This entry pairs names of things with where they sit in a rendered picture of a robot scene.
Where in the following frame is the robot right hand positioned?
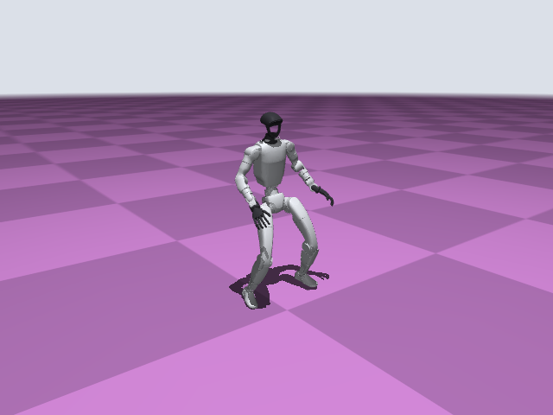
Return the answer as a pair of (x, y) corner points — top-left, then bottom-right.
(249, 201), (271, 230)

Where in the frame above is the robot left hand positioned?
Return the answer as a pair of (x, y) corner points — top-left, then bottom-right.
(311, 185), (334, 206)

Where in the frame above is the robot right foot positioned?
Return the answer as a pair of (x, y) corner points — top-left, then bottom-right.
(242, 286), (258, 309)

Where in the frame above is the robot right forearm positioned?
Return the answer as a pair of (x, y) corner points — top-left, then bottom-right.
(235, 176), (257, 207)

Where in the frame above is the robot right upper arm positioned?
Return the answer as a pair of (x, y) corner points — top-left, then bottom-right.
(235, 145), (261, 184)

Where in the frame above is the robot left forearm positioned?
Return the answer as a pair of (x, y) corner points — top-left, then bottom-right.
(298, 161), (318, 192)

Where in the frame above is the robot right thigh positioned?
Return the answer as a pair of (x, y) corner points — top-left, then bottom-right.
(257, 202), (273, 268)

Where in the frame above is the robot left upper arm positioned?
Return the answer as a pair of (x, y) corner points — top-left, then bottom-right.
(283, 139), (303, 172)

